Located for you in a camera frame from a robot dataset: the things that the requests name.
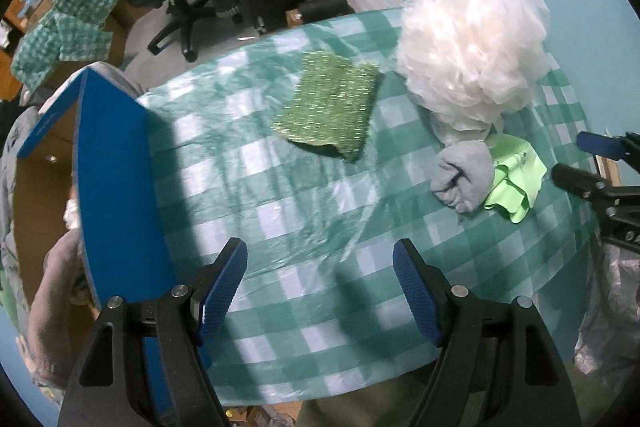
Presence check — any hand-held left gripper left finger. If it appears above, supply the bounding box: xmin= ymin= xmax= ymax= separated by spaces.
xmin=57 ymin=237 xmax=248 ymax=427

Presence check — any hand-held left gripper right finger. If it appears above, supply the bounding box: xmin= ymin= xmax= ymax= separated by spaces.
xmin=393 ymin=238 xmax=582 ymax=427

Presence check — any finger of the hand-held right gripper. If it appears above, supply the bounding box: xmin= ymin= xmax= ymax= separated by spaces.
xmin=576 ymin=131 xmax=640 ymax=162
xmin=551 ymin=163 xmax=640 ymax=208

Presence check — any light green cloth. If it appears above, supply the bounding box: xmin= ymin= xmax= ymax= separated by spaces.
xmin=482 ymin=133 xmax=548 ymax=224

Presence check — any small grey sock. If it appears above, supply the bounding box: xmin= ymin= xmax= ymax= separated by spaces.
xmin=431 ymin=142 xmax=496 ymax=214

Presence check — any blue cardboard box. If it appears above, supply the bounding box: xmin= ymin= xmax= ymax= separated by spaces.
xmin=12 ymin=68 xmax=216 ymax=423

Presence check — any white mesh bath pouf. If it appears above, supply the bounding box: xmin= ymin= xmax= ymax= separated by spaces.
xmin=395 ymin=0 xmax=551 ymax=142

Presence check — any grey knit cloth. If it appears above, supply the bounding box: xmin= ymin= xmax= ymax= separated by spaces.
xmin=27 ymin=234 xmax=96 ymax=388

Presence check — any green sparkly cloth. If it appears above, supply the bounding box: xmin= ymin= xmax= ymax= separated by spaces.
xmin=272 ymin=52 xmax=383 ymax=164

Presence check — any white plastic bag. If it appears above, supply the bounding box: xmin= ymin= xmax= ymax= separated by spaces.
xmin=574 ymin=237 xmax=640 ymax=393

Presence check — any green checked tablecloth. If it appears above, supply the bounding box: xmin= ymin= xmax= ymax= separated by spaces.
xmin=135 ymin=9 xmax=608 ymax=408

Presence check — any olive green cloth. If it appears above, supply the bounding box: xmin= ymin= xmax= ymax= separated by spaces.
xmin=295 ymin=372 xmax=443 ymax=427

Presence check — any grey quilt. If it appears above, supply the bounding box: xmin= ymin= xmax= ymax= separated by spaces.
xmin=0 ymin=109 xmax=36 ymax=338

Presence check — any large brown cardboard box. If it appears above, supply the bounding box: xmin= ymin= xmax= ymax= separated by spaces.
xmin=35 ymin=2 xmax=132 ymax=100

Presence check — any green checked cloth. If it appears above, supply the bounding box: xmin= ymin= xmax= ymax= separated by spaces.
xmin=11 ymin=0 xmax=118 ymax=90

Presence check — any black cylindrical device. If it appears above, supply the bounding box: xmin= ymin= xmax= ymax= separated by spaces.
xmin=297 ymin=0 xmax=351 ymax=20

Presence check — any small cardboard box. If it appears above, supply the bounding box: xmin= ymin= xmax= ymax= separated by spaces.
xmin=15 ymin=0 xmax=56 ymax=28

